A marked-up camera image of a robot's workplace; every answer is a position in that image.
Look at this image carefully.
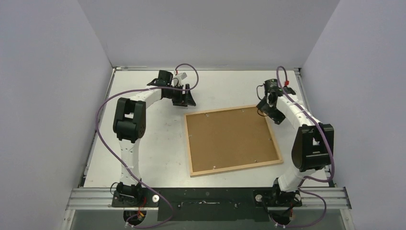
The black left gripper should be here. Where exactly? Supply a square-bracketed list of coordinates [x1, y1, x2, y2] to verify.
[165, 84, 195, 107]

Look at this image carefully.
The brown cardboard backing board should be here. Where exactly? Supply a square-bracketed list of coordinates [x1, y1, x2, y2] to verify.
[186, 107, 281, 173]

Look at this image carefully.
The light wooden picture frame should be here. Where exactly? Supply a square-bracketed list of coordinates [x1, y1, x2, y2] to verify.
[184, 104, 284, 177]

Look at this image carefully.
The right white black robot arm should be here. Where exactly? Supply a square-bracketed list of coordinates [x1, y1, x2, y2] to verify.
[256, 79, 334, 207]

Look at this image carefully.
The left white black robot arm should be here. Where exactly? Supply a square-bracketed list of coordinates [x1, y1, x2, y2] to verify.
[113, 70, 196, 207]

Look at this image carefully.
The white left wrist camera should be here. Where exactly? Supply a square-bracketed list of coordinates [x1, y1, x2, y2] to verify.
[173, 72, 187, 85]

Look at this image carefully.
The front aluminium black mounting rail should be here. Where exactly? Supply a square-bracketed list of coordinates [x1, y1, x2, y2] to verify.
[60, 186, 356, 230]

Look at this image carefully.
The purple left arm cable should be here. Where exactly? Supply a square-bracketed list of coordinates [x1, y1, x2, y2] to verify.
[95, 63, 176, 229]

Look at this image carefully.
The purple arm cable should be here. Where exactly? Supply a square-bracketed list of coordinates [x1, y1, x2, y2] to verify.
[95, 63, 176, 229]
[276, 66, 336, 229]

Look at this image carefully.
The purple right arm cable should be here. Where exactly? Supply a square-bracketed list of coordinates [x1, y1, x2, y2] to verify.
[276, 66, 336, 229]

